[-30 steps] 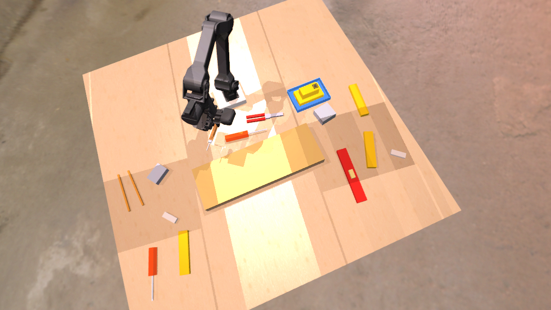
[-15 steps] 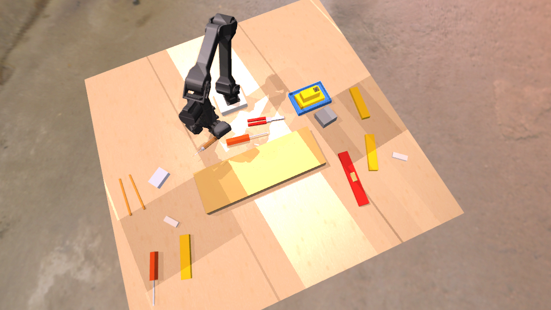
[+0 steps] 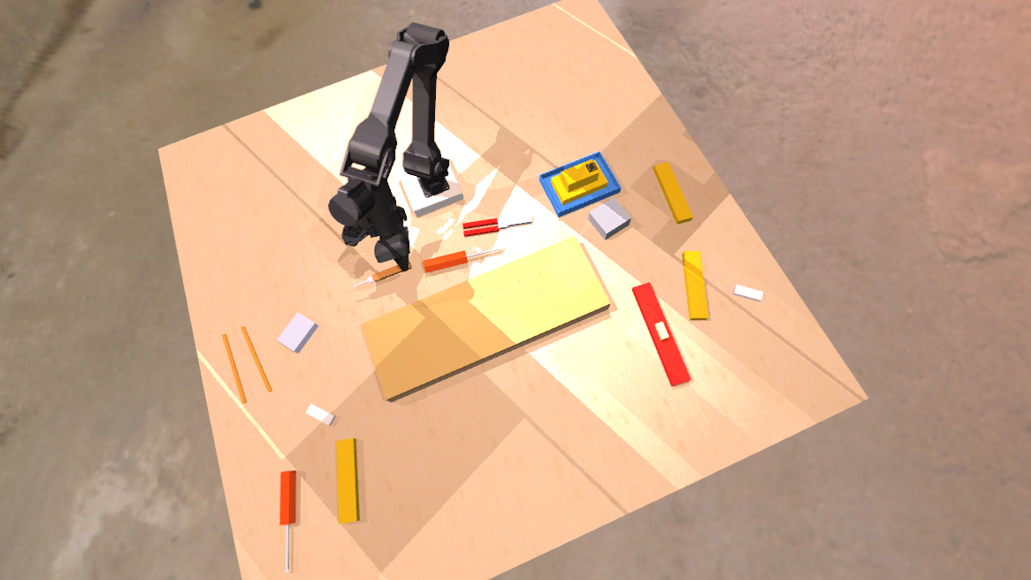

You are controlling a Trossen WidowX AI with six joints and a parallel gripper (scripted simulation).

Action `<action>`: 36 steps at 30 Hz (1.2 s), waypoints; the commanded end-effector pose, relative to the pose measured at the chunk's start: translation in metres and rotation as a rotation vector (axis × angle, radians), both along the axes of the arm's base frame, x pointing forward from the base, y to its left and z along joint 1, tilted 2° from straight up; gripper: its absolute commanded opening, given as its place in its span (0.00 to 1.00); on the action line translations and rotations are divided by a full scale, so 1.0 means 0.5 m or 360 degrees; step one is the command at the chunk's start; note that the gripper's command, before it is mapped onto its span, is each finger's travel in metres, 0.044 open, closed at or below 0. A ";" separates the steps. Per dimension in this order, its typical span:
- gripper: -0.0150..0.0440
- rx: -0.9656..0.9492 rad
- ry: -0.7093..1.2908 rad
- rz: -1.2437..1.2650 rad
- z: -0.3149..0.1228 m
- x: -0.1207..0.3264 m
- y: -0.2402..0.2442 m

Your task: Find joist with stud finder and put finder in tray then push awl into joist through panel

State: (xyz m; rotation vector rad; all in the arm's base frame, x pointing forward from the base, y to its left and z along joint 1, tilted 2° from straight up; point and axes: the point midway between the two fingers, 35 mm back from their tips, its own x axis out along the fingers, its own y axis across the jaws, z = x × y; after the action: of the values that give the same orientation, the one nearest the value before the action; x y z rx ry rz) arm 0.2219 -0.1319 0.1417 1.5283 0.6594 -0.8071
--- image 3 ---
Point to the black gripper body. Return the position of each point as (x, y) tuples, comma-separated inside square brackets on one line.
[(387, 220)]

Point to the pale yellow panel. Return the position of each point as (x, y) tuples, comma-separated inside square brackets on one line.
[(471, 323)]

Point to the blue shallow tray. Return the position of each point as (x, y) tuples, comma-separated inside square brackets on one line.
[(613, 186)]

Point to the white rectangular bar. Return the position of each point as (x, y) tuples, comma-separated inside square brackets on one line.
[(747, 293), (321, 415)]

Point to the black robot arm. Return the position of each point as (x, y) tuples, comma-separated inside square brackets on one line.
[(417, 54)]

